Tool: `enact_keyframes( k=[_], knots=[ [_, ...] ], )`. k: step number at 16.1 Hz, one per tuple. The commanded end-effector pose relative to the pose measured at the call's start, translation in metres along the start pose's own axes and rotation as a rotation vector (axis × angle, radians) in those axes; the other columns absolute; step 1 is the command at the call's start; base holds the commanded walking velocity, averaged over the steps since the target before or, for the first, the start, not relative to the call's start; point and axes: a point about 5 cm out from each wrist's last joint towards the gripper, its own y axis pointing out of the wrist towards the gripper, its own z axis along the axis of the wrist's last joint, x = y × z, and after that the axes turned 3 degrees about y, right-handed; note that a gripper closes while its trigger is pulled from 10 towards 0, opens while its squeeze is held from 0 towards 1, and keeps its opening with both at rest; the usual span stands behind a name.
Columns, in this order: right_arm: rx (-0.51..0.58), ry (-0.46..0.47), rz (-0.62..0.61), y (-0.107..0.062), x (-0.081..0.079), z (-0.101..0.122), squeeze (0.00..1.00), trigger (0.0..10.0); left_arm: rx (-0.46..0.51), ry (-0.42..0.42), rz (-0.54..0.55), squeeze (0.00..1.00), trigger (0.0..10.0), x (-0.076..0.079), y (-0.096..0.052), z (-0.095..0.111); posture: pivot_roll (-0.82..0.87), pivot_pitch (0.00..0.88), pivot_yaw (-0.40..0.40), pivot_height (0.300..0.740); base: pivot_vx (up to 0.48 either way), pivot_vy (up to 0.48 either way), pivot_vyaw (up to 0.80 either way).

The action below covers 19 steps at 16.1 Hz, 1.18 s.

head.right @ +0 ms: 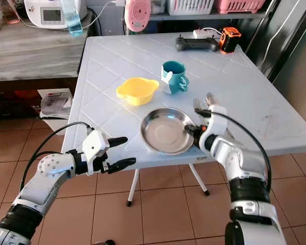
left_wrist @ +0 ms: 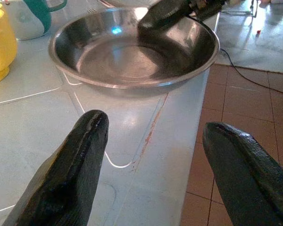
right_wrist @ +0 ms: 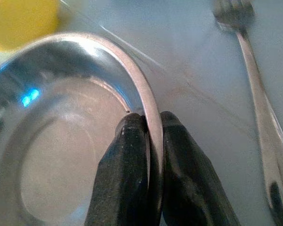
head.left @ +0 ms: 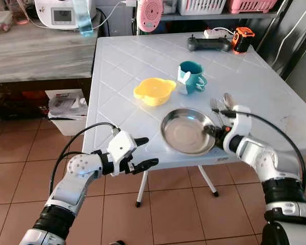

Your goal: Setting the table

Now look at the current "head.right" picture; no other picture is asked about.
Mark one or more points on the yellow plastic bowl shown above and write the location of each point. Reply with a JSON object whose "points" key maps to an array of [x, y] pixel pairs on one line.
{"points": [[136, 91]]}

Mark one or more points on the round steel plate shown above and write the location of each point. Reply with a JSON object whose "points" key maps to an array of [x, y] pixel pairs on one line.
{"points": [[166, 131]]}

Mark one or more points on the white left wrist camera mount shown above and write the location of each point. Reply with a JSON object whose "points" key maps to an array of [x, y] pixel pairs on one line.
{"points": [[96, 143]]}

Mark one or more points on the white plastic basket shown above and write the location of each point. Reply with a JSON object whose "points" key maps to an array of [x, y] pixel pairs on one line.
{"points": [[191, 6]]}

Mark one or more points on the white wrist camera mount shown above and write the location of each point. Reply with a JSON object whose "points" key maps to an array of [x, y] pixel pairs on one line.
{"points": [[96, 143], [215, 125]]}

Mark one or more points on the white cardboard box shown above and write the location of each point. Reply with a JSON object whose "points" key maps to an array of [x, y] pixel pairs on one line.
{"points": [[55, 107]]}

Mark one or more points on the white power strip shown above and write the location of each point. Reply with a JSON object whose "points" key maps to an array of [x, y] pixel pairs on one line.
{"points": [[205, 32]]}

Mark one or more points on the orange black device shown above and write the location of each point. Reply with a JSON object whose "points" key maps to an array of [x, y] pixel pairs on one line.
{"points": [[230, 41]]}

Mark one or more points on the white metal table leg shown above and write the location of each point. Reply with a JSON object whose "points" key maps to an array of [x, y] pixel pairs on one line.
{"points": [[199, 179], [132, 188]]}

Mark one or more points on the black handheld controller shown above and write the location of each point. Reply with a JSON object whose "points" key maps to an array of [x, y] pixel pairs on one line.
{"points": [[196, 44]]}

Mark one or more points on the white appliance with display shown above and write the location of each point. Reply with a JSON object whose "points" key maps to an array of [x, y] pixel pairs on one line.
{"points": [[51, 13]]}

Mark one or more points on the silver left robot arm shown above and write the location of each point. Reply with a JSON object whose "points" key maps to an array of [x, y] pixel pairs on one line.
{"points": [[46, 178]]}

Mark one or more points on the steel spoon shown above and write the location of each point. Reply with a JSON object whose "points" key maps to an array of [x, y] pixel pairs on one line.
{"points": [[210, 99]]}

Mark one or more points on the steel fork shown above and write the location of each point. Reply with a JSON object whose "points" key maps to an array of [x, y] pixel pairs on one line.
{"points": [[197, 106]]}

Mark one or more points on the pink round appliance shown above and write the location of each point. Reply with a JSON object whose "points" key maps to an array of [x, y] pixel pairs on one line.
{"points": [[137, 14]]}

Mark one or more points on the pink plastic basket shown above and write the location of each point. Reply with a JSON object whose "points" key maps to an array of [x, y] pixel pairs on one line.
{"points": [[240, 5]]}

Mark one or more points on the grey wooden counter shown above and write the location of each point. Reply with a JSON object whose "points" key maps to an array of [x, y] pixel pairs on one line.
{"points": [[33, 53]]}

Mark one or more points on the teal ceramic mug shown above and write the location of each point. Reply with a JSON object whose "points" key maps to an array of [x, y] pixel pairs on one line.
{"points": [[175, 76]]}

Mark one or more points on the clear blue water bottle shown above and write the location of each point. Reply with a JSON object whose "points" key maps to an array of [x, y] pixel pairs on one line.
{"points": [[72, 20]]}

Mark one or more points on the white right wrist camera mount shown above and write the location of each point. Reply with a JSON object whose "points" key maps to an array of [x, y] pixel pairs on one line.
{"points": [[215, 125]]}

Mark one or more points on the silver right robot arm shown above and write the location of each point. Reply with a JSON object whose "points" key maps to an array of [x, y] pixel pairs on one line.
{"points": [[245, 163]]}

